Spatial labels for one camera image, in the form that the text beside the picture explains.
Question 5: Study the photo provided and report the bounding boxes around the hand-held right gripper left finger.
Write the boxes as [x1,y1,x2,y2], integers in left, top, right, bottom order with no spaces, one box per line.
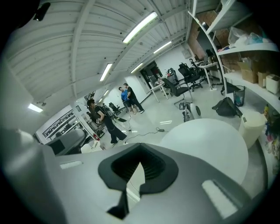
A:
[4,130,142,224]

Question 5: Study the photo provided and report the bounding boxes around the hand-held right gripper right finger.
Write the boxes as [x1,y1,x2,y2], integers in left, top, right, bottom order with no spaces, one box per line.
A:
[129,143,252,224]

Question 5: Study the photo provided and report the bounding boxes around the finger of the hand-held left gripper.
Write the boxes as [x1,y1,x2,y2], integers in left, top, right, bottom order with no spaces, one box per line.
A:
[45,128,86,156]

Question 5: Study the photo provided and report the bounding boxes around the round white table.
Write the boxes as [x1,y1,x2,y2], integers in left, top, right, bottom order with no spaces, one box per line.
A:
[159,118,249,186]

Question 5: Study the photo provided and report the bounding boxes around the ceiling tube light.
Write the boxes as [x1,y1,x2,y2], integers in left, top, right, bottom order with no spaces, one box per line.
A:
[99,63,113,82]
[28,103,44,113]
[122,11,158,44]
[153,41,173,54]
[130,63,144,74]

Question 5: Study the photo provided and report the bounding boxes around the white wheeled robot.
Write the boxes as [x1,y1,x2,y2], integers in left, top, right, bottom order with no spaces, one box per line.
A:
[178,102,202,123]

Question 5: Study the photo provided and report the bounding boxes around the cream trash bin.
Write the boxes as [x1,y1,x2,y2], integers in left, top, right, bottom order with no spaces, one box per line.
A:
[238,111,268,150]

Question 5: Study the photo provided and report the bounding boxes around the white folding table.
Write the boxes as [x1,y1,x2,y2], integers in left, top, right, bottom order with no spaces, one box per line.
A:
[150,83,169,102]

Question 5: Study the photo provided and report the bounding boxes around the black backpack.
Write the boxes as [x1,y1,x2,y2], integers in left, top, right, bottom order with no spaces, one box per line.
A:
[211,97,243,118]

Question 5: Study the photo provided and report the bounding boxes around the black cantilever chair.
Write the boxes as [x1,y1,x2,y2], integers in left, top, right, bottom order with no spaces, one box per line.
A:
[161,77,194,105]

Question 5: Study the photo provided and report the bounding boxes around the black mesh waste basket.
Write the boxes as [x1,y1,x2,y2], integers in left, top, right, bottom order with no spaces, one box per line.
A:
[233,85,245,107]

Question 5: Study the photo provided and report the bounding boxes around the black swivel office chair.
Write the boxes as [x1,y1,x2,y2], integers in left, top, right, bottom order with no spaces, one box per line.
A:
[178,62,204,89]

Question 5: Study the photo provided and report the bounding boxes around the white office desk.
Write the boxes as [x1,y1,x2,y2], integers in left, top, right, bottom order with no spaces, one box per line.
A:
[196,61,224,90]

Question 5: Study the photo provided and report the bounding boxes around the large brown cardboard box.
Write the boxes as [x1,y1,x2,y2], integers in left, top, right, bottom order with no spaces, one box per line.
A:
[237,58,259,84]

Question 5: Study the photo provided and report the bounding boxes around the small brown cardboard box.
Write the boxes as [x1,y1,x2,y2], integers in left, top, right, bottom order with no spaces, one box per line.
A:
[257,71,272,88]

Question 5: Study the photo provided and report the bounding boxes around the cream wooden box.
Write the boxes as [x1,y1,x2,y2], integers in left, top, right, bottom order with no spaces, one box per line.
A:
[266,73,280,95]

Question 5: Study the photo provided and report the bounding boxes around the white shelf unit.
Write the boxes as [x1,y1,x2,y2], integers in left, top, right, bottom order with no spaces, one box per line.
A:
[187,0,280,175]

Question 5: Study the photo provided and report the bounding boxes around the clear plastic bag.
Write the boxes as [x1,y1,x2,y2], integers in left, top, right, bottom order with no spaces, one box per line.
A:
[227,26,252,47]

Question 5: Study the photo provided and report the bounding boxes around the black power adapter with cable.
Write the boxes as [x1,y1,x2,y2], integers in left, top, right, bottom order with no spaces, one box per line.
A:
[124,127,167,143]

